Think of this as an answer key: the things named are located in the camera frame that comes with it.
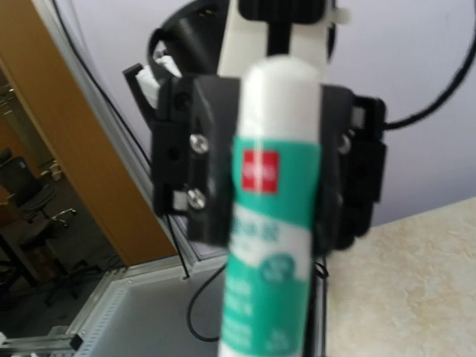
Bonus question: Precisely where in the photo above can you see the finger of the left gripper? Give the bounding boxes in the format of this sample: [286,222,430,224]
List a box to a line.
[314,85,353,257]

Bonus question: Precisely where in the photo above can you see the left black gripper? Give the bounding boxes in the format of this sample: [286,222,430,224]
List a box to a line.
[150,74,387,250]

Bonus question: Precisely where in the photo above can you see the small green white glue stick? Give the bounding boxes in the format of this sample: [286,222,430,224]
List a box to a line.
[218,56,321,356]

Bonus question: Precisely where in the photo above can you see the wooden door and office chairs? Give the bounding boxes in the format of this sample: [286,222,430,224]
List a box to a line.
[0,0,176,309]

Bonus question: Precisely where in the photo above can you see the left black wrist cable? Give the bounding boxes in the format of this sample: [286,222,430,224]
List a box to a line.
[385,0,476,129]

